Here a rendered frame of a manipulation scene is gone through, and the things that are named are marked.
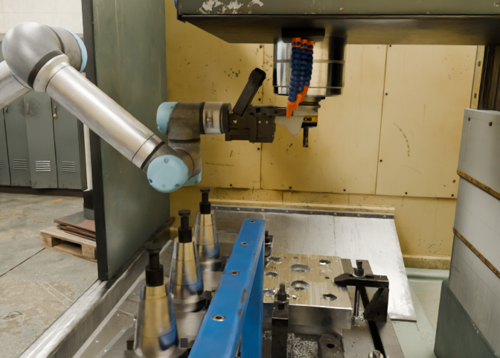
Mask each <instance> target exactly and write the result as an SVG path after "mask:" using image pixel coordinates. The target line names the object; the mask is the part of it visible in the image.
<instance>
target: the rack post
mask: <svg viewBox="0 0 500 358"><path fill-rule="evenodd" d="M264 251H265V235H264V238H263V244H262V247H261V250H260V257H259V260H258V263H257V268H256V272H255V276H254V281H253V284H252V288H251V294H250V297H249V302H248V306H247V310H246V315H245V318H244V322H243V328H242V331H241V356H240V358H262V338H263V280H264Z"/></svg>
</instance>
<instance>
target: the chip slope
mask: <svg viewBox="0 0 500 358"><path fill-rule="evenodd" d="M211 210H212V211H214V216H215V220H222V221H236V222H243V221H244V219H245V218H248V219H262V220H265V230H268V231H269V235H273V252H279V253H292V254H304V255H327V256H339V257H341V258H348V259H351V263H352V265H353V267H357V266H356V259H360V260H369V263H370V265H371V268H372V271H373V273H374V275H387V276H388V280H389V281H390V282H389V288H390V290H389V299H388V315H389V316H390V319H391V321H399V322H417V318H416V315H415V311H414V305H413V302H412V298H411V293H410V289H409V285H408V279H407V276H406V270H405V267H404V263H403V257H402V253H401V250H400V244H399V240H398V236H397V231H396V227H395V224H394V214H390V213H375V212H360V211H331V210H315V209H301V208H272V207H257V206H241V205H213V204H211ZM217 236H218V241H219V242H220V243H235V241H236V239H237V236H238V234H230V233H217Z"/></svg>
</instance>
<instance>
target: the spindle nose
mask: <svg viewBox="0 0 500 358"><path fill-rule="evenodd" d="M313 46H314V49H313V51H314V54H313V57H314V58H313V60H312V61H313V65H312V66H313V70H312V75H311V77H312V79H311V81H310V87H309V88H308V90H307V93H306V95H305V97H341V96H342V95H343V91H344V82H345V70H346V64H345V62H346V58H347V39H345V38H341V37H334V36H325V37H324V40H323V42H314V43H313ZM291 50H292V45H291V43H283V40H282V37H278V38H274V39H273V64H272V86H273V94H274V95H283V96H289V91H290V90H289V87H290V84H289V83H290V81H291V80H290V77H291V73H290V72H291V70H292V69H291V65H292V63H291V60H292V57H291V55H292V51H291Z"/></svg>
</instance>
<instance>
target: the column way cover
mask: <svg viewBox="0 0 500 358"><path fill-rule="evenodd" d="M456 173H457V174H458V175H459V176H460V177H459V184H458V195H457V202H456V209H455V220H454V226H453V229H452V230H453V233H454V234H455V245H454V252H453V258H452V269H451V275H450V282H449V288H450V289H451V291H452V292H453V293H454V294H455V296H456V298H457V299H458V300H459V302H460V303H461V304H462V306H463V307H464V309H465V310H466V311H467V313H468V314H469V316H470V317H471V319H472V320H473V321H474V322H475V324H476V325H477V327H478V329H479V330H480V331H481V332H482V334H483V335H484V337H485V338H486V340H487V341H488V342H489V343H490V345H491V346H492V348H493V349H494V351H495V352H496V353H497V354H498V356H499V358H500V112H498V111H493V110H476V109H464V120H463V126H462V133H461V145H460V152H459V158H458V169H457V172H456Z"/></svg>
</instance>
